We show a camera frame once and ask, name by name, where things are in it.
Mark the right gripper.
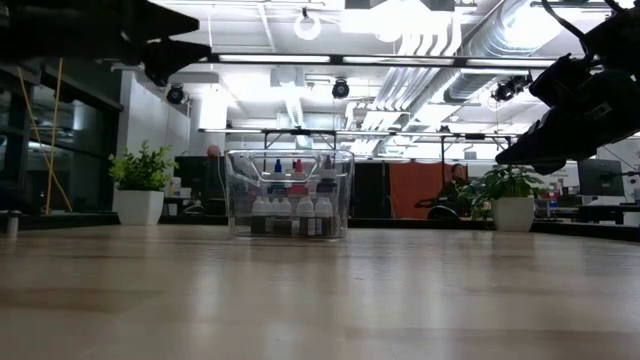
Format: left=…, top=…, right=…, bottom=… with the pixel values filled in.
left=494, top=52, right=640, bottom=176

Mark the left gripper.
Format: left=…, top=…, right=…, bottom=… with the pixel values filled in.
left=0, top=0, right=214, bottom=89

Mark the blue food coloring bottle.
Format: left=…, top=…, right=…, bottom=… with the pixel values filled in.
left=268, top=158, right=287, bottom=197

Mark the pink food coloring bottle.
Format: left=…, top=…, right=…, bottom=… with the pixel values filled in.
left=288, top=158, right=309, bottom=197

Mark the clear plastic bin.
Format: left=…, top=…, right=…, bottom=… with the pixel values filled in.
left=223, top=148, right=356, bottom=241

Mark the small grape purple dropper bottle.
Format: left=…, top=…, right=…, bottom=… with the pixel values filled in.
left=278, top=197, right=293, bottom=236

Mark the leafy green plant white pot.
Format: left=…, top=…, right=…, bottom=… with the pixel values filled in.
left=457, top=164, right=547, bottom=234

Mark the orange partition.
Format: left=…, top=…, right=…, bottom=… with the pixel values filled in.
left=388, top=160, right=470, bottom=219

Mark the small green plant white pot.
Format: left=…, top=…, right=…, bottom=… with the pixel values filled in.
left=107, top=140, right=180, bottom=227

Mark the overhead light bar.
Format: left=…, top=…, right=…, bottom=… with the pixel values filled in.
left=197, top=52, right=557, bottom=70

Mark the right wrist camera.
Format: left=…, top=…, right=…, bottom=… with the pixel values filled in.
left=589, top=102, right=614, bottom=122

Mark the white ring ceiling lamp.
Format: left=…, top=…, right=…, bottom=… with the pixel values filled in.
left=293, top=7, right=323, bottom=42

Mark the background black metal frame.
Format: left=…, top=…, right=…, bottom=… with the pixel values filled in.
left=198, top=127, right=514, bottom=221

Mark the yellow extension cable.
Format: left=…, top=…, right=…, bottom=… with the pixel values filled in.
left=17, top=57, right=74, bottom=214

